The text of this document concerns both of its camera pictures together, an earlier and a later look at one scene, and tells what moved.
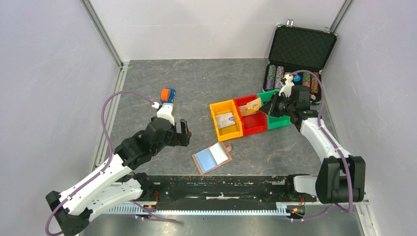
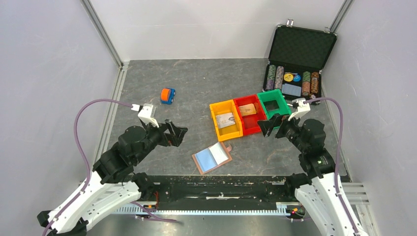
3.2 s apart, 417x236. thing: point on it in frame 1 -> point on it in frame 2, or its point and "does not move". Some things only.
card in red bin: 249,108 does not move
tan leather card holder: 212,157 does not move
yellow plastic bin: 230,132 does not move
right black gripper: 270,107 -> 266,126
